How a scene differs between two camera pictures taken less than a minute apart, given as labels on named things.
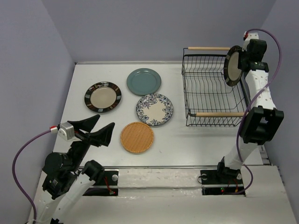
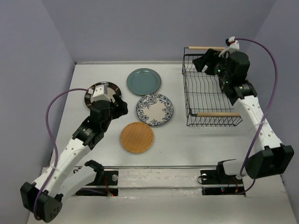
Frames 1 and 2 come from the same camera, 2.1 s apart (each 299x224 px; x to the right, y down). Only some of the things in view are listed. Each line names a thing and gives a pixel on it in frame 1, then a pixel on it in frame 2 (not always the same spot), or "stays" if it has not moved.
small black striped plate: (102, 97) stays
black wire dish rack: (209, 99) stays
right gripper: (242, 53) -> (211, 57)
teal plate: (143, 81) stays
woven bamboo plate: (137, 137) stays
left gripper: (103, 135) -> (121, 109)
